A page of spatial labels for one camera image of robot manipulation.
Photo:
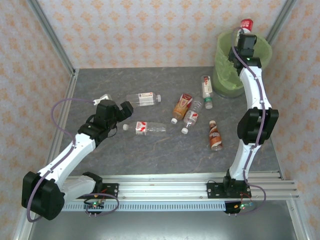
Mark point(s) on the red label plastic bottle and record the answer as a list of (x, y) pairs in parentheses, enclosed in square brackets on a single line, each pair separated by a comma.
[(247, 24)]

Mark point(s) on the clear bottle red white label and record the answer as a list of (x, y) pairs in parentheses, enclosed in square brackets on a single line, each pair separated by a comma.
[(142, 128)]

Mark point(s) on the orange tea plastic bottle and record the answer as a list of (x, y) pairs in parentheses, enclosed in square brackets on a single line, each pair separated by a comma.
[(181, 106)]

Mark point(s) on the clear bottle green cap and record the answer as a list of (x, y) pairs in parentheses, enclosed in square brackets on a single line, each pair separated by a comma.
[(206, 87)]

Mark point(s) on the brown coffee plastic bottle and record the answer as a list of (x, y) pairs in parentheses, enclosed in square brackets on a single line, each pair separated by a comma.
[(215, 137)]

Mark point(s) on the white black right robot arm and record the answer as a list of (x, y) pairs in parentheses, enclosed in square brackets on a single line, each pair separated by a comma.
[(252, 85)]

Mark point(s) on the green plastic bin liner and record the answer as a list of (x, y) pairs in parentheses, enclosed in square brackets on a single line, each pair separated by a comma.
[(222, 62)]

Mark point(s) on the translucent waste bin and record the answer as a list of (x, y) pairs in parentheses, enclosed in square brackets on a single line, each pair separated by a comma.
[(227, 93)]

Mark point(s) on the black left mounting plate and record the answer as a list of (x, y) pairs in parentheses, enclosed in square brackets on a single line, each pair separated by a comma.
[(111, 190)]

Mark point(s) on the black mounting plate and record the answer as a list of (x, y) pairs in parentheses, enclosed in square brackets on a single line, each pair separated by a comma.
[(111, 190), (215, 191)]

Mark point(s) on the left circuit board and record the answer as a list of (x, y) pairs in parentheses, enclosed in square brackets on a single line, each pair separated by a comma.
[(94, 205)]

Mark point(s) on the circuit board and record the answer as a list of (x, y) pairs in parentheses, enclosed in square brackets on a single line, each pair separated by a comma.
[(243, 206), (94, 205)]

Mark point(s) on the grey metal panel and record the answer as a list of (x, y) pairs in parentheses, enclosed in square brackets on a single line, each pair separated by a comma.
[(162, 227)]

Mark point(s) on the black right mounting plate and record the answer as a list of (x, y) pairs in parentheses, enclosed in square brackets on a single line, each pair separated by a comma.
[(215, 191)]

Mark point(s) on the right circuit board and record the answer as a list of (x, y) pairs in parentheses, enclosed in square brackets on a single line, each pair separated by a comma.
[(243, 206)]

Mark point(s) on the aluminium corner post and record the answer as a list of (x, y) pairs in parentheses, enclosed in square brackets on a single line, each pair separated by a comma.
[(280, 21), (50, 32)]

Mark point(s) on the aluminium side frame rail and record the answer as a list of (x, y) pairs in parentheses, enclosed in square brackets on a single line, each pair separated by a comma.
[(296, 220), (66, 105)]

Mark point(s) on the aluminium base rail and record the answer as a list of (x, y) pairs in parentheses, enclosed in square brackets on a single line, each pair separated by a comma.
[(162, 186)]

